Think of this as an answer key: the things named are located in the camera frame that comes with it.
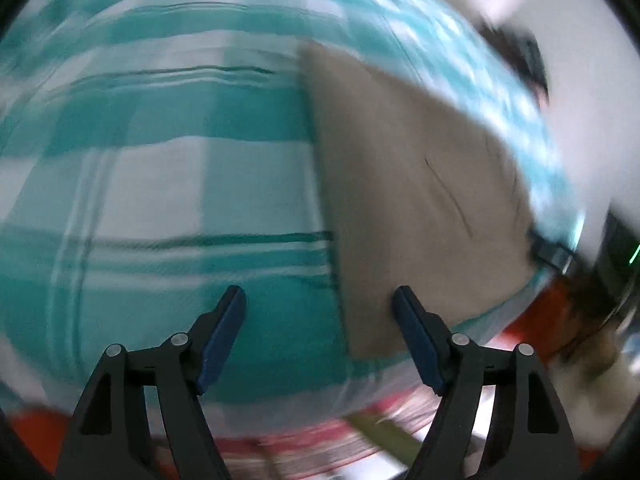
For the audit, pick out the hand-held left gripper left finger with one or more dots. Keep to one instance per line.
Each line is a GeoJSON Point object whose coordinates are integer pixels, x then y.
{"type": "Point", "coordinates": [225, 335]}

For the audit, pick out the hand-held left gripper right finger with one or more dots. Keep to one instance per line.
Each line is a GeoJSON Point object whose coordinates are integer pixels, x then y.
{"type": "Point", "coordinates": [417, 335]}

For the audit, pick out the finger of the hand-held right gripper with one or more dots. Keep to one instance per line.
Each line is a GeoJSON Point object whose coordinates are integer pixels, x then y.
{"type": "Point", "coordinates": [549, 254]}

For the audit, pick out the beige pants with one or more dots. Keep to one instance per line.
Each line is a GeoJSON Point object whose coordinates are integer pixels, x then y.
{"type": "Point", "coordinates": [400, 210]}

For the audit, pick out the orange cloth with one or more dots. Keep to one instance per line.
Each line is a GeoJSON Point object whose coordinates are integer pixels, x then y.
{"type": "Point", "coordinates": [537, 322]}

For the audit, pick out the green flat object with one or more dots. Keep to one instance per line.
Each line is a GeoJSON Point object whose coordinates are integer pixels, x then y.
{"type": "Point", "coordinates": [387, 435]}

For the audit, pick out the pink striped mat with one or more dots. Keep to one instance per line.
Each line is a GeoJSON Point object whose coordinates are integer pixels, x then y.
{"type": "Point", "coordinates": [310, 445]}

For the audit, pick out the teal checkered blanket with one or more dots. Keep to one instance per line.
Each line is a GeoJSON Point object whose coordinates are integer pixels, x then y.
{"type": "Point", "coordinates": [150, 185]}

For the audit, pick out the dark blurred object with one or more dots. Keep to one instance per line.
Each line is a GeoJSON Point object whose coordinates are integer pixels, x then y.
{"type": "Point", "coordinates": [522, 62]}

